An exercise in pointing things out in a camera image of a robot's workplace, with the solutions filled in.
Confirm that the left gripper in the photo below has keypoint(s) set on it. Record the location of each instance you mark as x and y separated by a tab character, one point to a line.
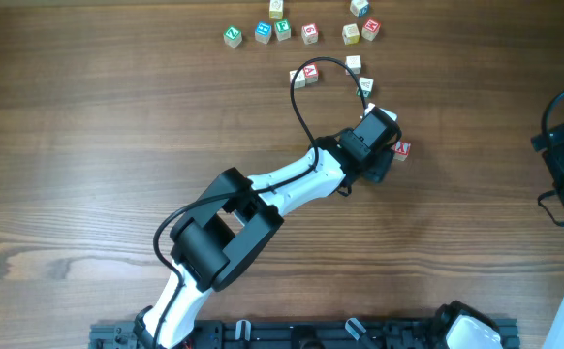
382	170

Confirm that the red Y letter block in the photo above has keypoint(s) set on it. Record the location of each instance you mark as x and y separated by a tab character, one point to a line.
401	150

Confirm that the yellow sided wooden block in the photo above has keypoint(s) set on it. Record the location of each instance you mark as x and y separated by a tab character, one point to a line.
350	34

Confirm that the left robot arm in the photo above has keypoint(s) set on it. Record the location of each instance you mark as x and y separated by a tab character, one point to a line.
217	237

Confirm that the green sided wooden block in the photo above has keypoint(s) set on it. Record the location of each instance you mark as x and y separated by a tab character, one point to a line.
366	87

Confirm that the plain wooden block right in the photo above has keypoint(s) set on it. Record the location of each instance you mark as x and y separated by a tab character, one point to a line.
353	62

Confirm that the plain wooden block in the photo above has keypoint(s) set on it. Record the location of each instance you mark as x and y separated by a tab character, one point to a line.
297	79
353	62

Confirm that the plain wooden block left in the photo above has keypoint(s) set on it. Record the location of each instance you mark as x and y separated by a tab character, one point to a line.
297	79

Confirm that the red A letter block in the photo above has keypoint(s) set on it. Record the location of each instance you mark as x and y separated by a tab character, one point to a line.
311	73

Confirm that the red M letter block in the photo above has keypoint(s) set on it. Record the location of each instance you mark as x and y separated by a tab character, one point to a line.
370	29

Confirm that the red 6 letter block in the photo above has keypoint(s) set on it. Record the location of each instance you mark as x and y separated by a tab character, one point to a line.
310	33

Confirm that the blue sided top block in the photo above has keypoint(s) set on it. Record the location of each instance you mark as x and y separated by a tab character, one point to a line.
359	8

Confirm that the green F letter block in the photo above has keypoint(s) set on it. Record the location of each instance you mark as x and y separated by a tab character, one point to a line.
282	29

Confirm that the blue letter block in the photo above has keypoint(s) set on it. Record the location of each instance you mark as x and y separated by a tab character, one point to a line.
263	32

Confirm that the yellow top letter block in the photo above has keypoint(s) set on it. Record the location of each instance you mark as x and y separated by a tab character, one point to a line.
276	9

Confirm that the green Z letter block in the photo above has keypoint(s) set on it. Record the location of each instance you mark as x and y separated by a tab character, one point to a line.
232	37

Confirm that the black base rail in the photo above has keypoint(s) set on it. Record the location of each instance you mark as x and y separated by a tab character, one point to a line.
454	325

